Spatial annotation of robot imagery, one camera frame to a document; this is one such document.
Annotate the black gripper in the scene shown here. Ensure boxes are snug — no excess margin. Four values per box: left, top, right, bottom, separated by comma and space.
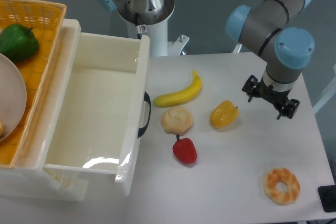
242, 75, 300, 120

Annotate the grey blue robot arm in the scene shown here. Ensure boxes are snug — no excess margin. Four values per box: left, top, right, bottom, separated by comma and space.
97, 0, 314, 119

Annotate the yellow bell pepper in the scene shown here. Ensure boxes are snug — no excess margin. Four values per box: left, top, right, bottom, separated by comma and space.
209, 100, 239, 129

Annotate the yellow banana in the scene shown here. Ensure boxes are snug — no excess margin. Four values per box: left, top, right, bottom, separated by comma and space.
153, 70, 202, 108

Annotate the round cream bread bun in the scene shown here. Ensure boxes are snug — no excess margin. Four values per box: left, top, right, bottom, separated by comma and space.
161, 106, 193, 134

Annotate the red bell pepper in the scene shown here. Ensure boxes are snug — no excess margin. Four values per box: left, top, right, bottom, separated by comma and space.
172, 134, 197, 165

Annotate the black device at edge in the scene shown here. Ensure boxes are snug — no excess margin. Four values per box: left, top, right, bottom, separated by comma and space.
318, 185, 336, 212

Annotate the white plastic drawer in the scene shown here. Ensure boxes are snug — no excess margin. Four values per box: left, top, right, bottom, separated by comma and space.
45, 33, 150, 197

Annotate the orange woven basket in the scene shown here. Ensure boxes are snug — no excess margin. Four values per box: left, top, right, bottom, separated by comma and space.
1, 0, 67, 168

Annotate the white drawer cabinet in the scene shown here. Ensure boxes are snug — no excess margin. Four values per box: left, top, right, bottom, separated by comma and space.
1, 19, 87, 201

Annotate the beige round plate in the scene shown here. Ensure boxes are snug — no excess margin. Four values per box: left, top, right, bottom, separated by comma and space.
1, 55, 27, 140

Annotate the green bell pepper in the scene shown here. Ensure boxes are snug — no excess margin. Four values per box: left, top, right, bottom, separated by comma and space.
1, 24, 39, 63

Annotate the glazed ring donut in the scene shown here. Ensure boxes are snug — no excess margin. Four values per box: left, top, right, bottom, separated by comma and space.
263, 168, 300, 205

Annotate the black drawer handle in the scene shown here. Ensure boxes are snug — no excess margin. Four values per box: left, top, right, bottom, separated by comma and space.
138, 91, 152, 138

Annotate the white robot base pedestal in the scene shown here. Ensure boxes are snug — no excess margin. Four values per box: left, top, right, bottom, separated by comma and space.
118, 0, 190, 57

